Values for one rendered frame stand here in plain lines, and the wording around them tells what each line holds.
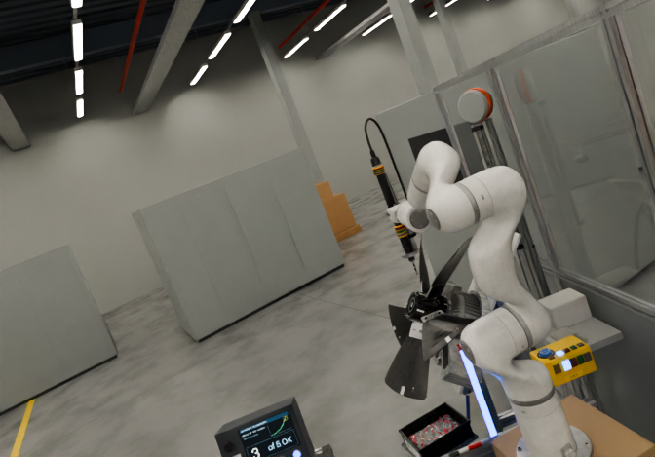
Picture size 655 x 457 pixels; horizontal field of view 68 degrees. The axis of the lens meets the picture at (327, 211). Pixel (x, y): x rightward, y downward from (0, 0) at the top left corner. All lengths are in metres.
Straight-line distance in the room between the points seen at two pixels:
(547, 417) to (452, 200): 0.63
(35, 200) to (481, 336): 12.98
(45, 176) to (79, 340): 6.02
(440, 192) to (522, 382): 0.54
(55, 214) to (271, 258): 7.43
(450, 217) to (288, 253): 6.59
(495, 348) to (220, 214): 6.24
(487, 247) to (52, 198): 12.99
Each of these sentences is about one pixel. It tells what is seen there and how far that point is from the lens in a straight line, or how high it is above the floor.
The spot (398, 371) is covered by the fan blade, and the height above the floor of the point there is 1.00.
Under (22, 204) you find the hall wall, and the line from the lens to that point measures 13.78.
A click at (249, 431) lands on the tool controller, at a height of 1.23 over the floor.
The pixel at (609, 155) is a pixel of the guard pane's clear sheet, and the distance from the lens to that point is 1.93.
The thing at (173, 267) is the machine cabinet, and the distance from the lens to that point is 7.15.
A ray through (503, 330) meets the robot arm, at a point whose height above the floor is 1.39.
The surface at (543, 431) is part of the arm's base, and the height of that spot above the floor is 1.11.
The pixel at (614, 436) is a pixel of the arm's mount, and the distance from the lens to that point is 1.58.
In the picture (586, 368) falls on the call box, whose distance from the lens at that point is 1.84.
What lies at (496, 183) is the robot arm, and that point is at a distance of 1.11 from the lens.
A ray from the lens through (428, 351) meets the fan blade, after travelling 1.83.
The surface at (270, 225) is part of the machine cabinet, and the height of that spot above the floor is 1.11.
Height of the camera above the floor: 1.97
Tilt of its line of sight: 8 degrees down
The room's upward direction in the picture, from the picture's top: 21 degrees counter-clockwise
